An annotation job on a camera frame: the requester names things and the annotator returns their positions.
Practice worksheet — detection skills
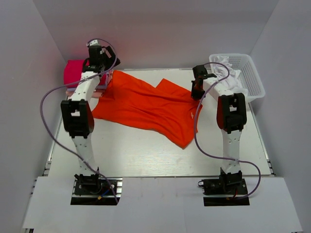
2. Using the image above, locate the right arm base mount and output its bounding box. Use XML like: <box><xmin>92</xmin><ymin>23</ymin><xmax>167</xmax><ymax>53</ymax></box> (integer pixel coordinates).
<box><xmin>198</xmin><ymin>179</ymin><xmax>250</xmax><ymax>207</ymax></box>

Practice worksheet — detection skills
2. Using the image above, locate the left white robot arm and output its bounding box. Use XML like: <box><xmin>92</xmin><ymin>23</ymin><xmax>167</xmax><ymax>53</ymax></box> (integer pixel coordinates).
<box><xmin>61</xmin><ymin>40</ymin><xmax>120</xmax><ymax>194</ymax></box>

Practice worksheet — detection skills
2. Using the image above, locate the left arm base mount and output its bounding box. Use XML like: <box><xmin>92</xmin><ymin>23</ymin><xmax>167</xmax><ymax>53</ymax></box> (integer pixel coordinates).
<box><xmin>70</xmin><ymin>178</ymin><xmax>122</xmax><ymax>206</ymax></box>

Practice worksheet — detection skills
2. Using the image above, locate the orange t-shirt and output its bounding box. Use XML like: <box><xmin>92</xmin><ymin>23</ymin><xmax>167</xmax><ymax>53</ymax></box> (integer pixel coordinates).
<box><xmin>92</xmin><ymin>71</ymin><xmax>202</xmax><ymax>149</ymax></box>

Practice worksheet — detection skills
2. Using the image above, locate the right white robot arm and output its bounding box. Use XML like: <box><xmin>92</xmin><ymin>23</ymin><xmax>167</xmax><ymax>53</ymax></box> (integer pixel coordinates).
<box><xmin>191</xmin><ymin>65</ymin><xmax>247</xmax><ymax>194</ymax></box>

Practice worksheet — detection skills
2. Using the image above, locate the white plastic basket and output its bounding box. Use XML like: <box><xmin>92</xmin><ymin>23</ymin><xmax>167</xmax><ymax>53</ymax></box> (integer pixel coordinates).
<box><xmin>209</xmin><ymin>53</ymin><xmax>265</xmax><ymax>102</ymax></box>

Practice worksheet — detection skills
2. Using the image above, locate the folded magenta t-shirt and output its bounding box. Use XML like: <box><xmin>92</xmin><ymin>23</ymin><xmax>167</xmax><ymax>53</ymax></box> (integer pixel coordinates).
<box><xmin>63</xmin><ymin>59</ymin><xmax>109</xmax><ymax>88</ymax></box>

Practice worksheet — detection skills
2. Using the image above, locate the folded pink t-shirt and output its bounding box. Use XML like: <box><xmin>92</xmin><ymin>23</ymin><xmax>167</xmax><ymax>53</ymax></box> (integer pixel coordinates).
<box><xmin>66</xmin><ymin>88</ymin><xmax>105</xmax><ymax>99</ymax></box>

